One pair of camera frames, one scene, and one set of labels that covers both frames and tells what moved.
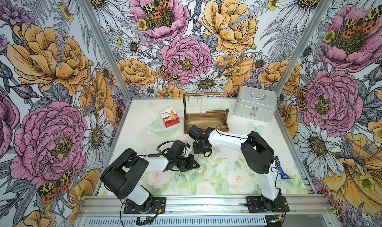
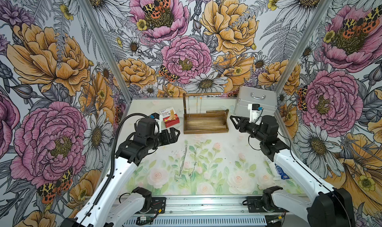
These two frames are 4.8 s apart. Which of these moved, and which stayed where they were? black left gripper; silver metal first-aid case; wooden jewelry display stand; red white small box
Moved: black left gripper
Stayed: red white small box; wooden jewelry display stand; silver metal first-aid case
